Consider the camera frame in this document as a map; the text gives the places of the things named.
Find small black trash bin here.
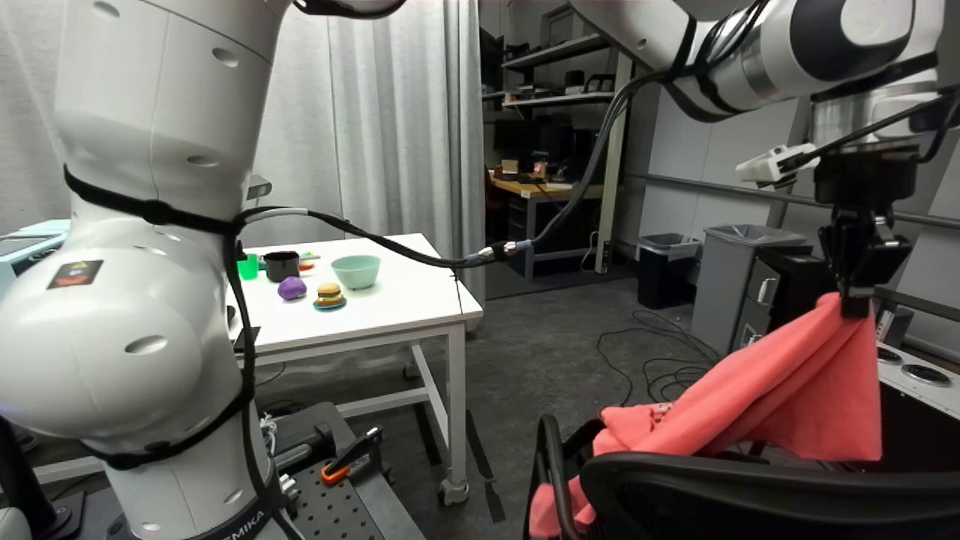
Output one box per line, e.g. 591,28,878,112
637,230,703,311

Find white table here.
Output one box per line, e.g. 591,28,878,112
221,230,490,508

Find teal bowl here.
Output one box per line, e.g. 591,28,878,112
329,252,385,295

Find black cup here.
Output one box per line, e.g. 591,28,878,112
261,248,303,285

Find black perforated robot table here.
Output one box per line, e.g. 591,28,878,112
27,399,428,540

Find black mesh chair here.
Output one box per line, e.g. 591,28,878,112
520,413,960,540

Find grey horizontal wall rail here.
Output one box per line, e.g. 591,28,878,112
617,170,843,215

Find black cabinet with white top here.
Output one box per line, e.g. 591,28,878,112
872,338,960,474

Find metal shelf unit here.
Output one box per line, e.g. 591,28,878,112
478,2,639,278

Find coral pink sweatshirt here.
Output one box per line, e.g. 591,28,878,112
525,290,889,540

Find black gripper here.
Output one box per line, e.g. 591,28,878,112
812,138,921,321

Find toy burger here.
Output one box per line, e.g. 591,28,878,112
311,278,351,311

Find wooden desk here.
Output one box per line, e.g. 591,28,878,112
485,170,609,283

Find black floor cables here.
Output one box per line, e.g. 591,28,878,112
595,324,722,408

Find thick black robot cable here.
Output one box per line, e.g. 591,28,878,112
61,19,783,540

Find purple toy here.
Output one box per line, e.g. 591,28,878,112
277,272,310,306

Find black clamp with orange handle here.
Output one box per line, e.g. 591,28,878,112
296,424,388,491

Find black filing cabinet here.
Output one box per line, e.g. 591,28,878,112
731,248,843,355

